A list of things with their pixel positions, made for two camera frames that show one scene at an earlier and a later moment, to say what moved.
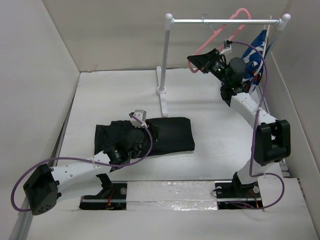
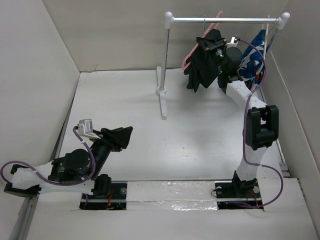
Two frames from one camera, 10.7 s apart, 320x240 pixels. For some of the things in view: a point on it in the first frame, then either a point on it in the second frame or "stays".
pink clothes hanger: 248,15 to 215,23
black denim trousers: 162,135 to 204,67
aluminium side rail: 282,162 stays
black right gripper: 205,61 to 209,44
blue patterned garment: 253,58 stays
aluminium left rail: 23,218 stays
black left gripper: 153,129 to 117,139
